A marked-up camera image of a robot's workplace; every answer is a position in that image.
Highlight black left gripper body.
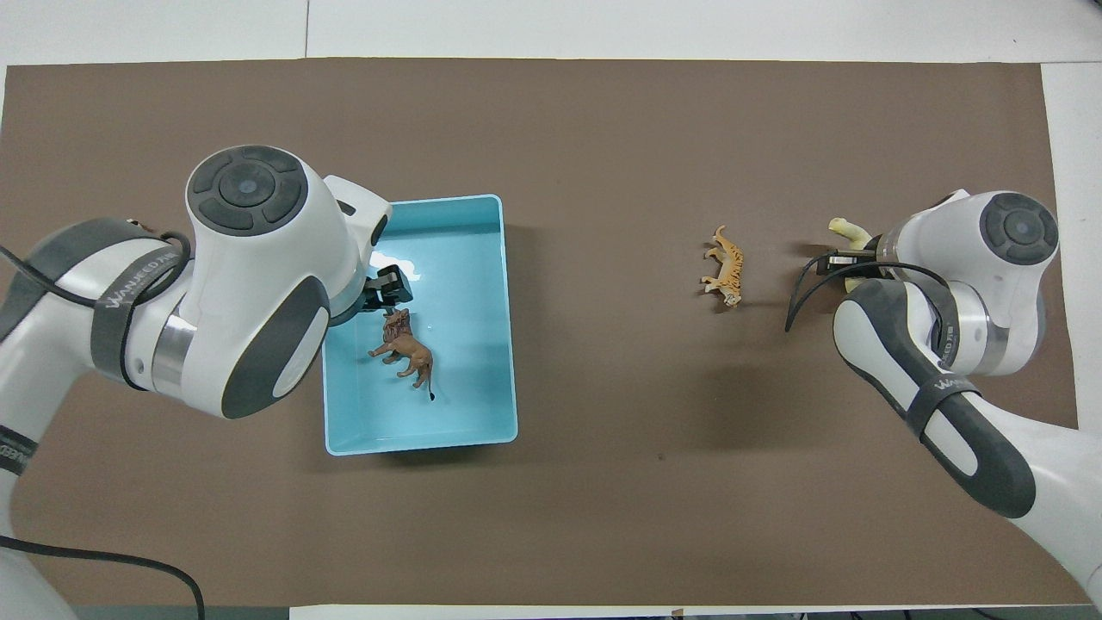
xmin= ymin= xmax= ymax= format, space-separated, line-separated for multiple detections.
xmin=360 ymin=269 xmax=393 ymax=313

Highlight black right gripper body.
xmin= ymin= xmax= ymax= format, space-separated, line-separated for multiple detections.
xmin=822 ymin=248 xmax=881 ymax=276

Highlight cream horse toy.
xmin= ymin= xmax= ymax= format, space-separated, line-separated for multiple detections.
xmin=828 ymin=218 xmax=875 ymax=294

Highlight brown lion toy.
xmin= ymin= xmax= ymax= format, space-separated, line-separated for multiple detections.
xmin=368 ymin=308 xmax=436 ymax=403

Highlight orange striped tiger toy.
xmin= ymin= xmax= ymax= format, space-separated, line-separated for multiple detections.
xmin=702 ymin=226 xmax=744 ymax=308

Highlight light blue storage box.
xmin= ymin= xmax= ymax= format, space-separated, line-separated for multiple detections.
xmin=323 ymin=194 xmax=519 ymax=456

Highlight brown table mat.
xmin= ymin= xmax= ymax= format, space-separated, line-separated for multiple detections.
xmin=0 ymin=58 xmax=1099 ymax=608

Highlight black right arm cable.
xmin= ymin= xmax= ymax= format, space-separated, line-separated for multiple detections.
xmin=785 ymin=254 xmax=948 ymax=332

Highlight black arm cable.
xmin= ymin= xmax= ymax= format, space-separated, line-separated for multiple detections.
xmin=785 ymin=254 xmax=948 ymax=332
xmin=0 ymin=228 xmax=207 ymax=620

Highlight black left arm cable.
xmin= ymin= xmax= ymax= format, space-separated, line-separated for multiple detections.
xmin=0 ymin=228 xmax=207 ymax=620

